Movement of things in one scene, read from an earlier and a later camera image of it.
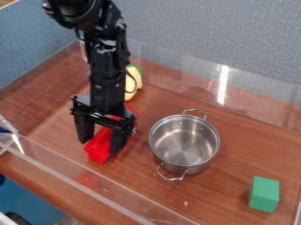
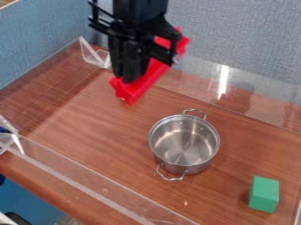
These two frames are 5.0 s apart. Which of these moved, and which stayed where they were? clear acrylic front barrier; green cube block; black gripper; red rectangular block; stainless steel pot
Moved: black gripper; red rectangular block
Stayed: stainless steel pot; green cube block; clear acrylic front barrier
